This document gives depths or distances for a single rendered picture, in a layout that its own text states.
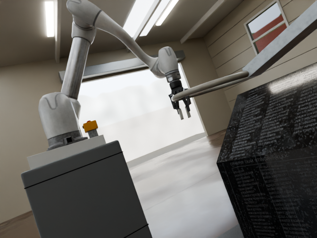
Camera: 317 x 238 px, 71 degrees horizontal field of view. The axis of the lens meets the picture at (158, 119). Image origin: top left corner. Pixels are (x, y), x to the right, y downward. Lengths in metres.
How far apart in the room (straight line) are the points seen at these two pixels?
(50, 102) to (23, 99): 6.22
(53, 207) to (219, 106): 8.88
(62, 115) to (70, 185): 0.34
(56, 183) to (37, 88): 6.54
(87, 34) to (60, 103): 0.52
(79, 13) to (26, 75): 6.28
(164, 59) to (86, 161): 0.73
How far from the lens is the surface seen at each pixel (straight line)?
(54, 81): 7.52
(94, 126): 2.14
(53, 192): 1.00
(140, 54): 1.47
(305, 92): 0.81
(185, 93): 1.07
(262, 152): 0.79
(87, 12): 1.39
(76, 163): 1.00
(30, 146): 7.11
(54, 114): 1.14
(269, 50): 1.05
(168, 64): 1.34
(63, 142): 1.12
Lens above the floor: 0.76
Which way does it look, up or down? 3 degrees up
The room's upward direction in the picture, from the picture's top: 20 degrees counter-clockwise
